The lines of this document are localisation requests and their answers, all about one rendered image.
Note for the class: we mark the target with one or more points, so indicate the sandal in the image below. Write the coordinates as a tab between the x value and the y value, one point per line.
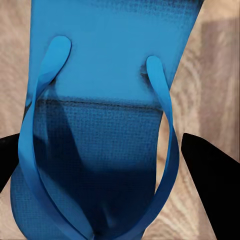
99	80

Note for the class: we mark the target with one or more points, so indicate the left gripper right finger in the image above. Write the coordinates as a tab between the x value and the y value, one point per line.
216	176

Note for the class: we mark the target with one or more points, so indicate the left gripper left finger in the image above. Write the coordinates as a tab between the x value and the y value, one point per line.
9	158

